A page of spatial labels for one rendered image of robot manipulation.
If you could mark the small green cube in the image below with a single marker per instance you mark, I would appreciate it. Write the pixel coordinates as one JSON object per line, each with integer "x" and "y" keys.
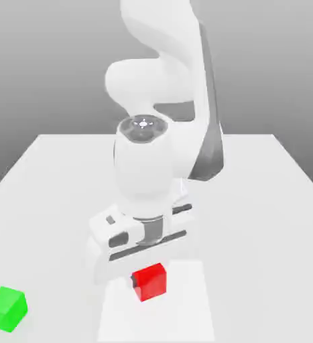
{"x": 6, "y": 309}

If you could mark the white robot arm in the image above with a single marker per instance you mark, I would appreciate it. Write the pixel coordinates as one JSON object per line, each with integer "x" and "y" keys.
{"x": 145, "y": 166}

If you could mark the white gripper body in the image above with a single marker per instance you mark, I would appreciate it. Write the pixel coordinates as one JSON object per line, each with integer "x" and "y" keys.
{"x": 148, "y": 257}

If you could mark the small red cube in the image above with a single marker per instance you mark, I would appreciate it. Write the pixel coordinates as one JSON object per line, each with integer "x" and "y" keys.
{"x": 152, "y": 282}

